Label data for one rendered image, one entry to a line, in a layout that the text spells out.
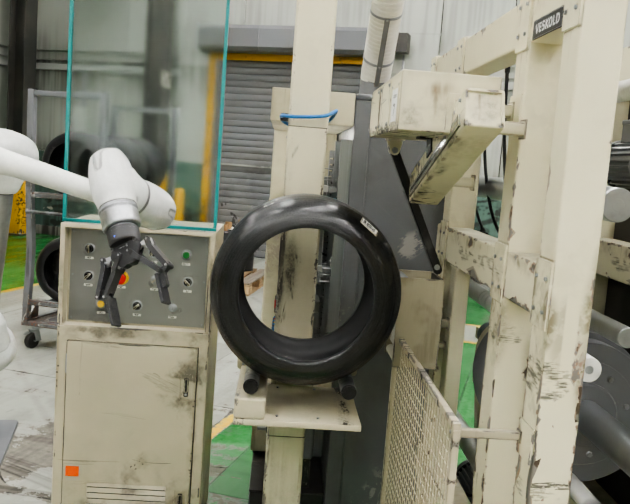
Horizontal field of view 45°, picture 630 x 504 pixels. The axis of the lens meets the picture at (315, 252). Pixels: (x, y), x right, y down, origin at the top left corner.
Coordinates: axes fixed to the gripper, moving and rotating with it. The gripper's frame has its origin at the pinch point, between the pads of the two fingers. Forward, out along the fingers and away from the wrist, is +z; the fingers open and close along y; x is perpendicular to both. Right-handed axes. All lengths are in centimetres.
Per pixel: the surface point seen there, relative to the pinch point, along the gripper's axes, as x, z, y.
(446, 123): -31, -25, -75
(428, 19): -805, -580, -53
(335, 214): -51, -24, -36
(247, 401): -57, 15, 8
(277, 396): -81, 11, 9
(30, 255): -276, -199, 256
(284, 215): -45, -28, -23
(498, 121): -27, -17, -86
